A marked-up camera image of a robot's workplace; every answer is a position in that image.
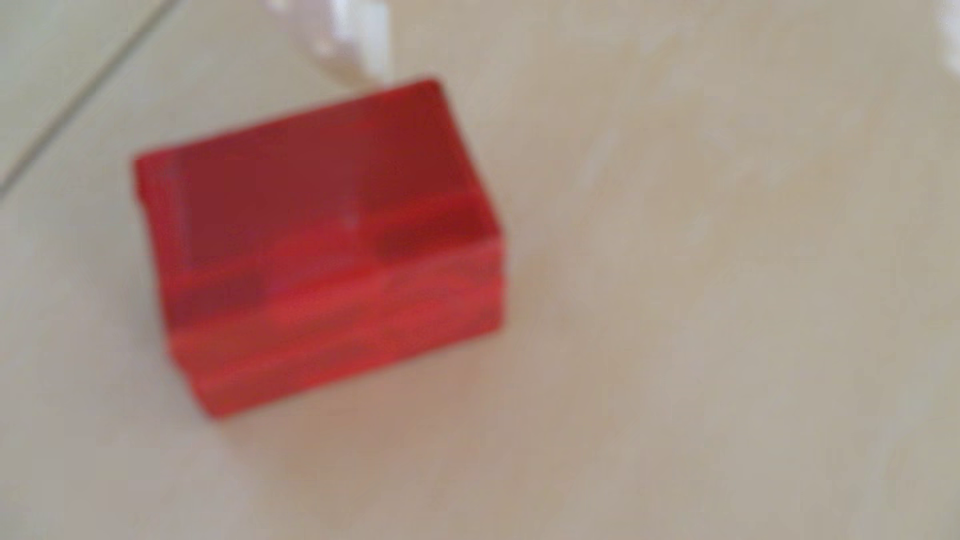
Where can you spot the red block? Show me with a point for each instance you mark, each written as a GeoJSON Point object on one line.
{"type": "Point", "coordinates": [322, 247]}

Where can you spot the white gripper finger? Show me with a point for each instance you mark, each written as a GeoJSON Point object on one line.
{"type": "Point", "coordinates": [349, 37]}
{"type": "Point", "coordinates": [952, 30]}

